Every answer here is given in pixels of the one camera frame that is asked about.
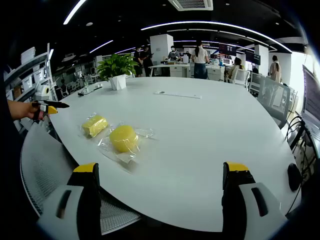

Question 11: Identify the stack of white bins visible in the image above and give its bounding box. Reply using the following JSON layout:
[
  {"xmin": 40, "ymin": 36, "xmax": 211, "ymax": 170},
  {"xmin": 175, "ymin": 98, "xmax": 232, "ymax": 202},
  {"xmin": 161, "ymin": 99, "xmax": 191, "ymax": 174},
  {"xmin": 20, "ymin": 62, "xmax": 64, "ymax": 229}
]
[{"xmin": 20, "ymin": 46, "xmax": 37, "ymax": 65}]

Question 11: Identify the white background desk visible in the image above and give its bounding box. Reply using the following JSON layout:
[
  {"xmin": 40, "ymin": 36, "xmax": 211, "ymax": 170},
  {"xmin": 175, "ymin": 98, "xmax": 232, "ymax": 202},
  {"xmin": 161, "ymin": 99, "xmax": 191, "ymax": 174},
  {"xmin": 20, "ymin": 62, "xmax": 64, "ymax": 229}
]
[{"xmin": 148, "ymin": 63, "xmax": 192, "ymax": 79}]

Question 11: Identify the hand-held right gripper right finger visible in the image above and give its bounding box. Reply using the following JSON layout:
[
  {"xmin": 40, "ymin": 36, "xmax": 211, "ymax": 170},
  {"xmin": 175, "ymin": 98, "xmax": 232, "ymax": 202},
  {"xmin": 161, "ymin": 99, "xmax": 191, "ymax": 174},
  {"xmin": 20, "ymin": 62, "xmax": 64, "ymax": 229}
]
[{"xmin": 221, "ymin": 161, "xmax": 288, "ymax": 240}]

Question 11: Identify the white storage shelf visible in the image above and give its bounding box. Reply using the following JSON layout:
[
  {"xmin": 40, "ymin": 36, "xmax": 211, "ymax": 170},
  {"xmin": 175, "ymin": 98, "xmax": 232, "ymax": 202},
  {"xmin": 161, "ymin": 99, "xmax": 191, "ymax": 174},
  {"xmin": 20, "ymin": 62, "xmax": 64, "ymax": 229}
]
[{"xmin": 3, "ymin": 43, "xmax": 55, "ymax": 133}]

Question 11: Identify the clear plastic wrapper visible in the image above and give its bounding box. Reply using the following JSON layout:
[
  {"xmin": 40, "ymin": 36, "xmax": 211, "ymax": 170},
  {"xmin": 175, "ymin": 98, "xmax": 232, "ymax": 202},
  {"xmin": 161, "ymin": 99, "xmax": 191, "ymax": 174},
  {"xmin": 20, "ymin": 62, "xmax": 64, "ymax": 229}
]
[{"xmin": 78, "ymin": 111, "xmax": 113, "ymax": 141}]

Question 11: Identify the grey mesh office chair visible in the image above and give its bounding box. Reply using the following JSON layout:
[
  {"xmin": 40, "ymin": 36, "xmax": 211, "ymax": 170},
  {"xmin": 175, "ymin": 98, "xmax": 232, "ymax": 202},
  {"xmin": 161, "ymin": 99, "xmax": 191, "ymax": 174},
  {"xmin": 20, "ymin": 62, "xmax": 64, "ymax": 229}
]
[{"xmin": 19, "ymin": 121, "xmax": 141, "ymax": 236}]

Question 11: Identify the ceiling air conditioner vent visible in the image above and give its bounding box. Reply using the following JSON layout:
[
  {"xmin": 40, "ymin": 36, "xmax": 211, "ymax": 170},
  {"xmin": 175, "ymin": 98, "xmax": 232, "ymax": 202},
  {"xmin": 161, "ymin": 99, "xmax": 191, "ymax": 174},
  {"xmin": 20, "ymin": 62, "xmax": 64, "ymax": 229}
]
[{"xmin": 167, "ymin": 0, "xmax": 214, "ymax": 12}]

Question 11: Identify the straight ceiling light strip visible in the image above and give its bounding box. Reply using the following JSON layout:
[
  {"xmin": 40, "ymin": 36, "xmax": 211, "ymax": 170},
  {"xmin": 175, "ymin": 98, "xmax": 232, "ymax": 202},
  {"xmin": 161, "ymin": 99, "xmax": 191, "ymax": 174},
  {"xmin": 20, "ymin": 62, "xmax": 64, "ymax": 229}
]
[{"xmin": 62, "ymin": 0, "xmax": 87, "ymax": 26}]

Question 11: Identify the black oval object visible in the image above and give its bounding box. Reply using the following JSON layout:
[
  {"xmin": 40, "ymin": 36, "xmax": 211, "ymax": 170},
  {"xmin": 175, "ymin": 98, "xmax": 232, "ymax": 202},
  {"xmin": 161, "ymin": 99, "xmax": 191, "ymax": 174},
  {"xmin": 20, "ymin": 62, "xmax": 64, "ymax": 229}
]
[{"xmin": 287, "ymin": 162, "xmax": 303, "ymax": 192}]

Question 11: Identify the white table cable cover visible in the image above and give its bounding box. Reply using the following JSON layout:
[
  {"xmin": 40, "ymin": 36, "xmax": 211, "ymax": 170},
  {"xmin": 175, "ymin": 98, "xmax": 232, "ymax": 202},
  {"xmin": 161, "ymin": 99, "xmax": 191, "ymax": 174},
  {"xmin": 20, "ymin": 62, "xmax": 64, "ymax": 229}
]
[{"xmin": 153, "ymin": 90, "xmax": 203, "ymax": 100}]

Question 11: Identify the yellow round silicone block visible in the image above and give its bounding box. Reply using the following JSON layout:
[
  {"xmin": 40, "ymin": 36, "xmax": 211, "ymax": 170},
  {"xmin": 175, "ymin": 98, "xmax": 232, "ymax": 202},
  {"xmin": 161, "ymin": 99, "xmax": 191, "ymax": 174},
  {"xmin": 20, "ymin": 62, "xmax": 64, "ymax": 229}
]
[{"xmin": 109, "ymin": 124, "xmax": 140, "ymax": 154}]

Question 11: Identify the yellow rectangular silicone block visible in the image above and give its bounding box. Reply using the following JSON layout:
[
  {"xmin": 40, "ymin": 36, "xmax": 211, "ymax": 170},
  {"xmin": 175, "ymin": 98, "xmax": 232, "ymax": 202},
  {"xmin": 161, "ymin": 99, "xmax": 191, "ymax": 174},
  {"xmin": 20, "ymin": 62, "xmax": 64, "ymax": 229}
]
[{"xmin": 81, "ymin": 115, "xmax": 109, "ymax": 139}]

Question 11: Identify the grey translucent office chair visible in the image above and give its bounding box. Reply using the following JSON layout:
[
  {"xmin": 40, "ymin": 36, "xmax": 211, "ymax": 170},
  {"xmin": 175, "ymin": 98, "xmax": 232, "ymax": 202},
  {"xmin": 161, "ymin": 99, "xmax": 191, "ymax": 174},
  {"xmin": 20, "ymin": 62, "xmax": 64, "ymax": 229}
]
[{"xmin": 256, "ymin": 74, "xmax": 292, "ymax": 130}]

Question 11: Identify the white background office chair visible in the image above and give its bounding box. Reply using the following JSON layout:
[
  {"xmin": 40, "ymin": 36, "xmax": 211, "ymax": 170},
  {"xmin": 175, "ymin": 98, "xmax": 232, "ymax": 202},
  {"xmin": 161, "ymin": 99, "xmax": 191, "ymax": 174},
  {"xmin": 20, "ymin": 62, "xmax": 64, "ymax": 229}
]
[{"xmin": 234, "ymin": 68, "xmax": 251, "ymax": 88}]

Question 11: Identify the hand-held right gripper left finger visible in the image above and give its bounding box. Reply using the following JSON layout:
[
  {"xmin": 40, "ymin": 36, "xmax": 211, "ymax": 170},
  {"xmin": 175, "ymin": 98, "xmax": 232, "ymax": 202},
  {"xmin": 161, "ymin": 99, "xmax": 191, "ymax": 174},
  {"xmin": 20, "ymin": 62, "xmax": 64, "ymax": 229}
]
[{"xmin": 36, "ymin": 162, "xmax": 102, "ymax": 240}]

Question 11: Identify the person's left hand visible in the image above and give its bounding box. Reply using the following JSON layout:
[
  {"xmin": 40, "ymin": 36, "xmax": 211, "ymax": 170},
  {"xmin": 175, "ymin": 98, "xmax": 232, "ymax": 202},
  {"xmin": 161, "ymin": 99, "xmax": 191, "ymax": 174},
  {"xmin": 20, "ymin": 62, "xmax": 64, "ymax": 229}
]
[{"xmin": 26, "ymin": 101, "xmax": 44, "ymax": 121}]

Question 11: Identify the potted green plant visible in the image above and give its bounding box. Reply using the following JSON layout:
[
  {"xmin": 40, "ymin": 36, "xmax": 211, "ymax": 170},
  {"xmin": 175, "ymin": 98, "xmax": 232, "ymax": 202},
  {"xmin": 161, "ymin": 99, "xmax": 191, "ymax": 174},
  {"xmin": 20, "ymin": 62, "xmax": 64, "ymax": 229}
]
[{"xmin": 96, "ymin": 53, "xmax": 140, "ymax": 91}]

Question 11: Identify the laptop screen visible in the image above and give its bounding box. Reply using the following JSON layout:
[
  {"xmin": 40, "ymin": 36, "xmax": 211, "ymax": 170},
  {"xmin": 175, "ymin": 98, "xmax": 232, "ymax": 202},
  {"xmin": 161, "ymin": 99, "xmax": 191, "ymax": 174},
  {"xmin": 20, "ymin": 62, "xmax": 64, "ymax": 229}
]
[{"xmin": 300, "ymin": 64, "xmax": 320, "ymax": 143}]

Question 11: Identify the black chair frame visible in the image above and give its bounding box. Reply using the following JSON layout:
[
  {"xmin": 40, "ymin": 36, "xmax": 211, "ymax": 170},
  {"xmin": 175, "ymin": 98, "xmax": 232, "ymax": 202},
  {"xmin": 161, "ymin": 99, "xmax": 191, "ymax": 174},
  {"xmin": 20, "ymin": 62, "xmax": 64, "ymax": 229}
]
[{"xmin": 285, "ymin": 115, "xmax": 320, "ymax": 176}]

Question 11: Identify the hanging display screen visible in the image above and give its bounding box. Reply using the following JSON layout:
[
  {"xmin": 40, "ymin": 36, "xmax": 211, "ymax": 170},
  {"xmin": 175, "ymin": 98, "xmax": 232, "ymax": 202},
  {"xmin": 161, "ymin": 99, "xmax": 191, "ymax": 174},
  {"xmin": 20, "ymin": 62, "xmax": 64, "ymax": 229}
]
[
  {"xmin": 218, "ymin": 43, "xmax": 237, "ymax": 57},
  {"xmin": 245, "ymin": 50, "xmax": 262, "ymax": 64}
]

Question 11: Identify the round yellow sponge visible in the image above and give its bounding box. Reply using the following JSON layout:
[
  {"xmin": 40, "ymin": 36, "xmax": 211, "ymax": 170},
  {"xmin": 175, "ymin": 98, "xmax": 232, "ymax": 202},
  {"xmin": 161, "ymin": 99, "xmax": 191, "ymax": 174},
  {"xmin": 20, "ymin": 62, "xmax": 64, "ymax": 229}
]
[{"xmin": 97, "ymin": 121, "xmax": 157, "ymax": 173}]

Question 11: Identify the curved ceiling light strip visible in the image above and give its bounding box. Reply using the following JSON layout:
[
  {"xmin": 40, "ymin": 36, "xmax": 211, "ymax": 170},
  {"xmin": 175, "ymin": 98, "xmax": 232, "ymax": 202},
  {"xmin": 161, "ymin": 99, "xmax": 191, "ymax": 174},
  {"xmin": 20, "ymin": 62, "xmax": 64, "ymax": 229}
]
[{"xmin": 140, "ymin": 20, "xmax": 293, "ymax": 54}]

